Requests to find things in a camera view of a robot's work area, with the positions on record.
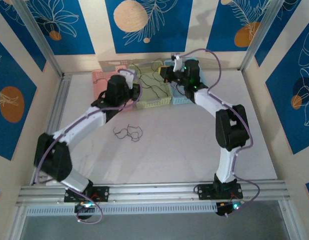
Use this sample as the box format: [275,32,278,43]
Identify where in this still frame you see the green plastic basket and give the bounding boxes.
[128,61,173,110]

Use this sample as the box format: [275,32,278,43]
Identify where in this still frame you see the blue plastic basket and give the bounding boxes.
[163,57,209,106]

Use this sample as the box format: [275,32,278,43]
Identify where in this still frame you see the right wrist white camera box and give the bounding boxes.
[170,53,185,74]

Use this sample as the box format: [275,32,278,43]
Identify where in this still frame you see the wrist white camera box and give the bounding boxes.
[118,69,136,90]
[170,53,185,74]

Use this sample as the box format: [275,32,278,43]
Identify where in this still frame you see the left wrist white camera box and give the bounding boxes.
[118,69,136,90]

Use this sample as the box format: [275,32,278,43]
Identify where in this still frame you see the aluminium side rail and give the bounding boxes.
[31,73,73,186]

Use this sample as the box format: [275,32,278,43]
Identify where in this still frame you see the aluminium corner post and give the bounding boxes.
[238,0,288,72]
[12,0,65,78]

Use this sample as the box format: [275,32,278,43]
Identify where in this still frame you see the aluminium frame rail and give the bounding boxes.
[15,179,292,208]

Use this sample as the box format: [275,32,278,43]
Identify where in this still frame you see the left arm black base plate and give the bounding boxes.
[63,185,110,204]

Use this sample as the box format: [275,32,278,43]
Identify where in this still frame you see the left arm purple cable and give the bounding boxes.
[34,69,143,224]

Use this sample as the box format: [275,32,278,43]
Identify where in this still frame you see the grey slotted cable duct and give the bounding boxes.
[25,201,218,217]

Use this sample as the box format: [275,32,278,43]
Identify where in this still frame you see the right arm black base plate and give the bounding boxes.
[193,183,245,201]

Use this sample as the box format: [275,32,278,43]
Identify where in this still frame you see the aluminium frame leg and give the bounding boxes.
[278,199,299,240]
[8,205,29,240]

